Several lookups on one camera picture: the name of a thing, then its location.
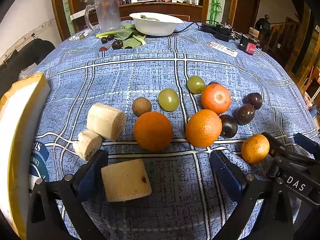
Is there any white bowl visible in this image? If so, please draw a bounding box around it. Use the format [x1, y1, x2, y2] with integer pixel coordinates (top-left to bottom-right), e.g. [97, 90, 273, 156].
[129, 12, 184, 36]

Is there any peeled banana piece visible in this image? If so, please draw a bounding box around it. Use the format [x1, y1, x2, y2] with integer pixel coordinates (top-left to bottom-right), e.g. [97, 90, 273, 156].
[101, 158, 152, 202]

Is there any white and red leaflet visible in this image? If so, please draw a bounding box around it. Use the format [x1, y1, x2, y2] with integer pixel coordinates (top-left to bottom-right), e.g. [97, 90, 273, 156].
[206, 41, 238, 57]

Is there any large orange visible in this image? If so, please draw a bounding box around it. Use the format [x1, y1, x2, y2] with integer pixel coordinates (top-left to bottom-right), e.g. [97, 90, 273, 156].
[185, 109, 223, 148]
[133, 111, 173, 152]

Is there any small pale sugarcane piece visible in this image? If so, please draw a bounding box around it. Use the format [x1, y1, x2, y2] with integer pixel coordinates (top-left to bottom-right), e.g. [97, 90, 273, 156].
[72, 129, 103, 161]

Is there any dark purple plum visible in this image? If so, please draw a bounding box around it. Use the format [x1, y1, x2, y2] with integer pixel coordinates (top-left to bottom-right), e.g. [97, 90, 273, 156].
[242, 92, 263, 110]
[219, 114, 238, 138]
[236, 103, 256, 126]

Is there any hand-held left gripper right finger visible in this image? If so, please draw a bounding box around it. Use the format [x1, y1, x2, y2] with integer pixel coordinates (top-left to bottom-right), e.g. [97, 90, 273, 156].
[210, 150, 294, 240]

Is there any black power cable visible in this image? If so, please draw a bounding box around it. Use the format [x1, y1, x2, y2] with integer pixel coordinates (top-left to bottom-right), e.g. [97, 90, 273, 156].
[174, 20, 208, 33]

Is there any black chair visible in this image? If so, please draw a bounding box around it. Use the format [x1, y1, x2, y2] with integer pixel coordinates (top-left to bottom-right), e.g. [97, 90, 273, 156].
[0, 39, 56, 98]

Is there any large pale sugarcane piece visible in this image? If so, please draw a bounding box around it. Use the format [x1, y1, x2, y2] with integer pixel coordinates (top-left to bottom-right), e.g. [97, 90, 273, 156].
[87, 102, 128, 142]

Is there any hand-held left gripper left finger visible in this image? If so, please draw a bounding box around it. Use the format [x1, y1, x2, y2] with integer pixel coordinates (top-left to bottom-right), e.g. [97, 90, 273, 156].
[26, 149, 108, 240]

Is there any brown longan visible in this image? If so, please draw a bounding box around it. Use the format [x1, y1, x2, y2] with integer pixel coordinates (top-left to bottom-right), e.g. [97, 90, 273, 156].
[132, 97, 152, 117]

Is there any tangerine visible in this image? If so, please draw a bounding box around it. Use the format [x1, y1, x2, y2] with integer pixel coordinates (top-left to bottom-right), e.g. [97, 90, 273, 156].
[201, 83, 232, 115]
[241, 134, 270, 165]

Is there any wooden door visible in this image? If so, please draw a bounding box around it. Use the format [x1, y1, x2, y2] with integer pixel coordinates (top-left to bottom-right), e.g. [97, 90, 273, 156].
[232, 0, 262, 34]

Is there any black power adapter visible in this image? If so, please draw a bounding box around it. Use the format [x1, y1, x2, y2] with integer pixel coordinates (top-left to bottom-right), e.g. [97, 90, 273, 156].
[200, 22, 234, 42]

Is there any wooden cabinet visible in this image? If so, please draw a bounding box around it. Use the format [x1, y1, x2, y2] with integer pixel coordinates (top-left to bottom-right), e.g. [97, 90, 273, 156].
[50, 0, 240, 40]

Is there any blue plaid tablecloth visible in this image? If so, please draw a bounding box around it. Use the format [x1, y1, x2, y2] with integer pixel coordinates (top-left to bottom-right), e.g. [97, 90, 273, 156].
[29, 20, 320, 240]

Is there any black and red battery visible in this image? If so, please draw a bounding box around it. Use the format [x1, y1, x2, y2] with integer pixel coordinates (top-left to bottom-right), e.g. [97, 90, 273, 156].
[237, 34, 260, 55]

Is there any bamboo wall painting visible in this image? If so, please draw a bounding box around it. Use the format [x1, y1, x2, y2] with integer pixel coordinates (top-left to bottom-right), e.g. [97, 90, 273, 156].
[207, 0, 227, 25]

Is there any green leaf vegetable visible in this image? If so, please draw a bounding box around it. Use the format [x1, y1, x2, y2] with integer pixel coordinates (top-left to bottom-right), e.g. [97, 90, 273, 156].
[96, 23, 148, 49]

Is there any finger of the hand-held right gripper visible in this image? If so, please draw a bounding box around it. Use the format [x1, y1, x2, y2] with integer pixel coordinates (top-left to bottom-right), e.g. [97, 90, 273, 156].
[261, 132, 320, 180]
[294, 132, 320, 155]

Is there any clear plastic mug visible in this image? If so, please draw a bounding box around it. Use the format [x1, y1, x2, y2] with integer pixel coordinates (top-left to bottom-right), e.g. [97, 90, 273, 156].
[84, 0, 123, 33]

